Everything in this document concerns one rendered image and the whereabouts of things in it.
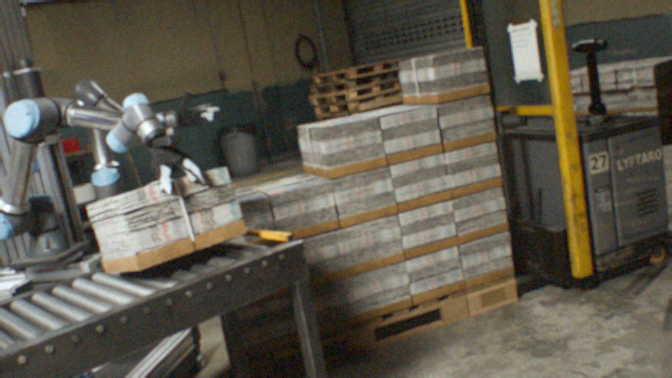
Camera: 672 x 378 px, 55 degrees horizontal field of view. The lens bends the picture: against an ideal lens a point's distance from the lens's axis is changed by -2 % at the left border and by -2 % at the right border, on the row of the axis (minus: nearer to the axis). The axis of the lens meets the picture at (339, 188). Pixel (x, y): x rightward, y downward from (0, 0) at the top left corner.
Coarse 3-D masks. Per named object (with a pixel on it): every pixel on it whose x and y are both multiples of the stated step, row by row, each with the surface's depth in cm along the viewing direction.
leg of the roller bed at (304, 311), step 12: (300, 288) 207; (300, 300) 208; (312, 300) 211; (300, 312) 209; (312, 312) 211; (300, 324) 211; (312, 324) 211; (300, 336) 212; (312, 336) 211; (312, 348) 211; (312, 360) 211; (324, 360) 214; (312, 372) 213; (324, 372) 214
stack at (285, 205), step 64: (256, 192) 299; (320, 192) 294; (384, 192) 304; (320, 256) 296; (384, 256) 308; (448, 256) 320; (256, 320) 290; (320, 320) 300; (384, 320) 312; (448, 320) 323
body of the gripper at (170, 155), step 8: (152, 136) 197; (160, 136) 199; (152, 144) 200; (152, 152) 201; (160, 152) 195; (168, 152) 196; (176, 152) 197; (152, 160) 198; (160, 160) 194; (168, 160) 195; (176, 160) 196; (152, 168) 200; (176, 168) 199
